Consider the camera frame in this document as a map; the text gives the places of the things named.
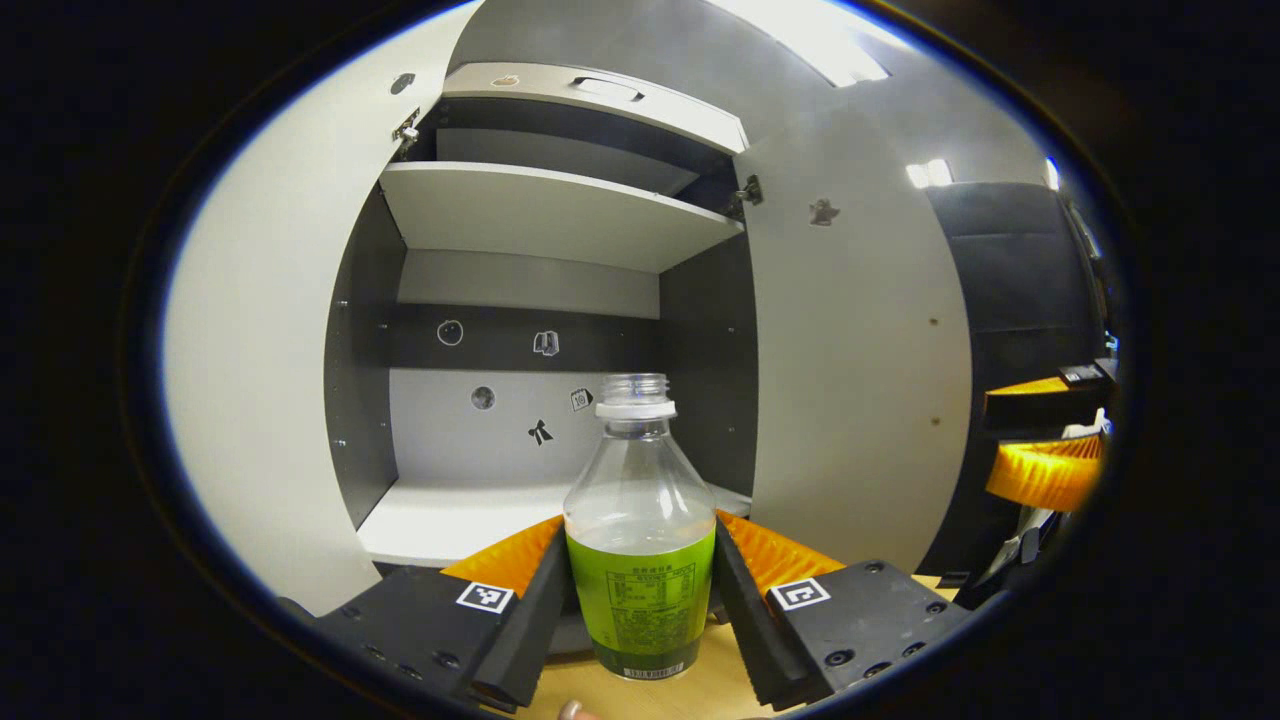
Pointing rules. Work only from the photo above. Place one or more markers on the white cabinet shelf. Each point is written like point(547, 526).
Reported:
point(560, 210)

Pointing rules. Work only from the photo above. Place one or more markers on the metal door hinge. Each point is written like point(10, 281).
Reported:
point(406, 130)
point(748, 192)

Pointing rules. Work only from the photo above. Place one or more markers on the large ceiling light panel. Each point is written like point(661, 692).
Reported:
point(810, 35)

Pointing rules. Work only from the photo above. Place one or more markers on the black backdrop cloth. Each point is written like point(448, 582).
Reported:
point(1010, 290)

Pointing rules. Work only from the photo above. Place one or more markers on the white cabinet door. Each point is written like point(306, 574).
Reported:
point(850, 380)
point(270, 350)

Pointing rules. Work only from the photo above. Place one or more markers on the clear bottle with green label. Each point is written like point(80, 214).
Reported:
point(640, 500)

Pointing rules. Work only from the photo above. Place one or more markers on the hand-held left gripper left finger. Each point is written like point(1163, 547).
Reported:
point(520, 630)

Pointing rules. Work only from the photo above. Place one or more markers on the white and grey cabinet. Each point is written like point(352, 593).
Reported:
point(520, 330)

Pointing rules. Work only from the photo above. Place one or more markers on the small ceiling light panel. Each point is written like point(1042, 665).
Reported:
point(930, 173)

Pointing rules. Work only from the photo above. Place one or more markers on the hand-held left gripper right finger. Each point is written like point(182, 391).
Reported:
point(750, 630)

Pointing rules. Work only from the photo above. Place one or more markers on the white cabinet drawer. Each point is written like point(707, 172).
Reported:
point(660, 110)

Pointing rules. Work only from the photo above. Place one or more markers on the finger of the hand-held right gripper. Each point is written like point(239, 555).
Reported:
point(1050, 475)
point(1040, 410)

